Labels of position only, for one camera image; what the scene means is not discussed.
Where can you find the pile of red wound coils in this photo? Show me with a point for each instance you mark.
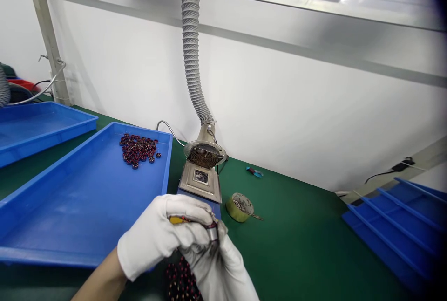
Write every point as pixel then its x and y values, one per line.
pixel 139 149

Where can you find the stack of blue trays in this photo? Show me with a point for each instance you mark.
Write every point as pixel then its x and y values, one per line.
pixel 394 231

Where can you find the red plastic bin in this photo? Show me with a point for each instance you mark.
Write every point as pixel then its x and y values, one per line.
pixel 21 83

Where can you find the person's right hand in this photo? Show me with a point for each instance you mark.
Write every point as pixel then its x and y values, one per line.
pixel 223 273

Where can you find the fume extractor hood with fan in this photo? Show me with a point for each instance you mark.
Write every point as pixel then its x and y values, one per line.
pixel 204 154

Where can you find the heap of dark red coils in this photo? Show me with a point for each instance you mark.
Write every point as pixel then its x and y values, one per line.
pixel 181 280

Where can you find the white metal frame post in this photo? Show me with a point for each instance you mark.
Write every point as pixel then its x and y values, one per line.
pixel 47 35

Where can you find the metal solder pot machine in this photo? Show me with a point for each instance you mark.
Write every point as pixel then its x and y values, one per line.
pixel 200 182

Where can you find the person's left hand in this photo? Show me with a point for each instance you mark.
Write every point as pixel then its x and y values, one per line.
pixel 150 231

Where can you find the bent metal tube hook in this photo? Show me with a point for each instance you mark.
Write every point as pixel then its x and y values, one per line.
pixel 52 81

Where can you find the person's right fingers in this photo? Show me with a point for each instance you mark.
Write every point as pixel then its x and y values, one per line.
pixel 204 253

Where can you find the empty blue plastic tray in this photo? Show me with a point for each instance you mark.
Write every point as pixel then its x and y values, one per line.
pixel 38 126

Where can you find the person's left fingers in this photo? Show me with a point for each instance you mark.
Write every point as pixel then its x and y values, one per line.
pixel 188 206

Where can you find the round yellow-green tin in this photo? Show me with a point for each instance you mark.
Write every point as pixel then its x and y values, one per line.
pixel 237 208

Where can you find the red coil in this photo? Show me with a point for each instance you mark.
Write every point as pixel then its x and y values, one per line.
pixel 213 234

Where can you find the large blue plastic tray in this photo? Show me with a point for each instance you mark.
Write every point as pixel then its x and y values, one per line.
pixel 87 203

